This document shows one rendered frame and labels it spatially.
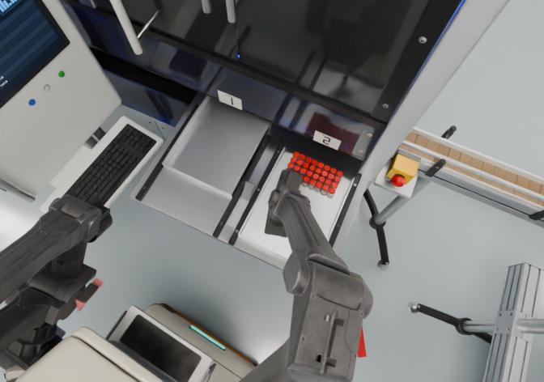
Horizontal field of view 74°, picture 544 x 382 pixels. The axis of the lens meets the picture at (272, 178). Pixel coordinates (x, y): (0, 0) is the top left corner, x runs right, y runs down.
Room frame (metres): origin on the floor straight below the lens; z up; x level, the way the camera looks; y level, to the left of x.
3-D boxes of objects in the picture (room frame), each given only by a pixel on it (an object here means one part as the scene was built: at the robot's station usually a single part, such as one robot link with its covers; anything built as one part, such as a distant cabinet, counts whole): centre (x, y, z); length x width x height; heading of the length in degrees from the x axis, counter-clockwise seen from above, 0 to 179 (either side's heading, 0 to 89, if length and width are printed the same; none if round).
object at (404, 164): (0.48, -0.41, 0.99); 0.08 x 0.07 x 0.07; 158
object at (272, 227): (0.28, -0.03, 1.09); 0.10 x 0.07 x 0.07; 173
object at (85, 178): (0.47, 0.59, 0.82); 0.40 x 0.14 x 0.02; 152
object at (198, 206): (0.46, 0.05, 0.87); 0.70 x 0.48 x 0.02; 68
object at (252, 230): (0.37, -0.09, 0.90); 0.34 x 0.26 x 0.04; 157
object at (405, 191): (0.51, -0.44, 0.87); 0.14 x 0.13 x 0.02; 158
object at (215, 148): (0.59, 0.19, 0.90); 0.34 x 0.26 x 0.04; 158
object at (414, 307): (0.05, -0.99, 0.07); 0.50 x 0.08 x 0.14; 68
